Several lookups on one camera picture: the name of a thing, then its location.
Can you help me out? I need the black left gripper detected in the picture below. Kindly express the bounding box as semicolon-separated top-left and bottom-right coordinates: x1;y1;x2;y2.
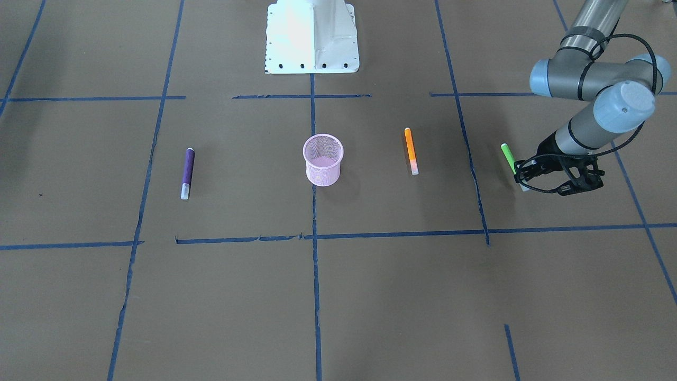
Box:
513;133;605;197

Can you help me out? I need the green marker pen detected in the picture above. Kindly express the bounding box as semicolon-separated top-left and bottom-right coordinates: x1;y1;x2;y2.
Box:
500;142;530;192

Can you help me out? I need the orange marker pen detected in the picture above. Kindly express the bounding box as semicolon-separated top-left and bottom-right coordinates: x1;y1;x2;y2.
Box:
404;127;420;175

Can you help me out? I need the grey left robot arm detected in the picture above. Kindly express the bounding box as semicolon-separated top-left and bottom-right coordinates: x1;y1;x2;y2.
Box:
510;1;672;196

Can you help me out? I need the pink mesh pen holder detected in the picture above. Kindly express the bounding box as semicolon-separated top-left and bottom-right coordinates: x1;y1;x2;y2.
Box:
302;133;345;187

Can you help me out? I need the purple marker pen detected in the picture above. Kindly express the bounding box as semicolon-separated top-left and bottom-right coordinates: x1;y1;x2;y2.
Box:
180;147;195;201

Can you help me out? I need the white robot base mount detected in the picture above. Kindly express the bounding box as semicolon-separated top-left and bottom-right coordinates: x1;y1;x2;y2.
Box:
264;1;360;75

